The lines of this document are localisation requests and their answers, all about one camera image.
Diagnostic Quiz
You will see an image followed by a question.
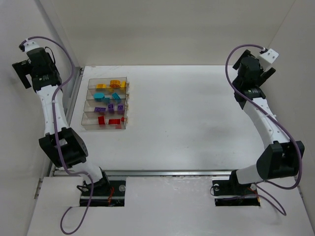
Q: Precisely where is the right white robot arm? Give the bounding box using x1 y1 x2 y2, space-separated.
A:
232 49 305 185

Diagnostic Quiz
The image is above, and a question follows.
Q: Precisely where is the teal lego block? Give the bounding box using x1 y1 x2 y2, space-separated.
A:
112 93 121 103
94 92 105 102

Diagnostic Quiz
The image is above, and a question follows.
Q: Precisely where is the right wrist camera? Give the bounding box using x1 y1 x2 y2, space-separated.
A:
257 49 279 70

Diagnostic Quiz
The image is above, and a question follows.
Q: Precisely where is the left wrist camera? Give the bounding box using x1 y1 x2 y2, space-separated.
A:
19 40 40 53

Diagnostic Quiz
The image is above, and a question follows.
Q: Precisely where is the yellow flower lego block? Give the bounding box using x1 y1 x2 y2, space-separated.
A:
109 80 121 89

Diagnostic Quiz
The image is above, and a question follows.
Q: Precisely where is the purple square lego block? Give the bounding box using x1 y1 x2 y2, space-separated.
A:
108 103 115 114

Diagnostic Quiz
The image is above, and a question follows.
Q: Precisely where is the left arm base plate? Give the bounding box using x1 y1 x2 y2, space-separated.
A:
77 178 126 207

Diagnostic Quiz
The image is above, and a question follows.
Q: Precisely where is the clear compartment organizer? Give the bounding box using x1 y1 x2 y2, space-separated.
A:
81 77 129 130

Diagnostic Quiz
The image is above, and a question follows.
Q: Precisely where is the aluminium rail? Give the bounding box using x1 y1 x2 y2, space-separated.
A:
51 170 287 177

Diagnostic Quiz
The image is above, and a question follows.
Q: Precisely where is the red round lego block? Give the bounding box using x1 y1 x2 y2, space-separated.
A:
98 116 106 125

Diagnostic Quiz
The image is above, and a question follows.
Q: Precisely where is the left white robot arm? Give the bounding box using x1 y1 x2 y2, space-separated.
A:
12 46 109 189

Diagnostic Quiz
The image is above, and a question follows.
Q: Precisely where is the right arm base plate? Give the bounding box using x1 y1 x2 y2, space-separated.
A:
211 179 260 207

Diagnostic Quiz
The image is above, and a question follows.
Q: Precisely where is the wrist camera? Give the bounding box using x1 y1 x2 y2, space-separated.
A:
19 40 40 53
257 49 279 70

